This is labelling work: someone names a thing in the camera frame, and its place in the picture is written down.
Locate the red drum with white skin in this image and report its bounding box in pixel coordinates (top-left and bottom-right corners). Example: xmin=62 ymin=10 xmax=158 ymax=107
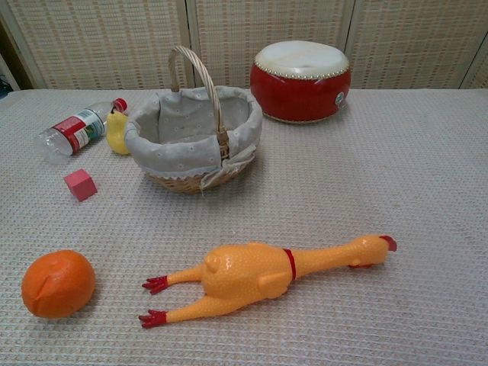
xmin=249 ymin=41 xmax=352 ymax=124

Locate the yellow pear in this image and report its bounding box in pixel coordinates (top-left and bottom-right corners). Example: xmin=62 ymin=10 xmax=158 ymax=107
xmin=105 ymin=111 xmax=132 ymax=156

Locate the wicker basket with liner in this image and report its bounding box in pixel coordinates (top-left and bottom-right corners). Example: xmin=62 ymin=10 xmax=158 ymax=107
xmin=125 ymin=45 xmax=264 ymax=195

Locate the beige woven table cloth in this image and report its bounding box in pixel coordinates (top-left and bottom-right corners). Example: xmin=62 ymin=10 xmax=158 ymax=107
xmin=0 ymin=88 xmax=488 ymax=366

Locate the red wooden cube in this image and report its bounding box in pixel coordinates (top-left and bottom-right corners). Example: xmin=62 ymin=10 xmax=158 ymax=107
xmin=63 ymin=168 xmax=98 ymax=202

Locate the clear plastic bottle red label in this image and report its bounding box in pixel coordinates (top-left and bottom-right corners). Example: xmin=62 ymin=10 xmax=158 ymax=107
xmin=37 ymin=98 xmax=128 ymax=165

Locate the orange fruit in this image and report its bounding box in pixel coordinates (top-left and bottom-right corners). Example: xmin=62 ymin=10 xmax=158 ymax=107
xmin=21 ymin=249 xmax=96 ymax=318

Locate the yellow rubber chicken toy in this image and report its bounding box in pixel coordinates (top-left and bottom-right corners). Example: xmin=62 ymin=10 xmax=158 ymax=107
xmin=138 ymin=233 xmax=398 ymax=329

